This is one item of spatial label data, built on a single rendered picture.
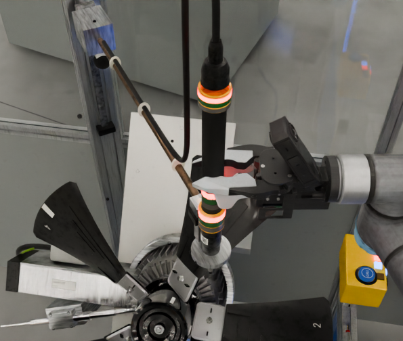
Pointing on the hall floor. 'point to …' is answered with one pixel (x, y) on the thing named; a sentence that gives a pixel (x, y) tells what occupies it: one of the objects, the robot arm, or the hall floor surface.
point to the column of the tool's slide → (111, 141)
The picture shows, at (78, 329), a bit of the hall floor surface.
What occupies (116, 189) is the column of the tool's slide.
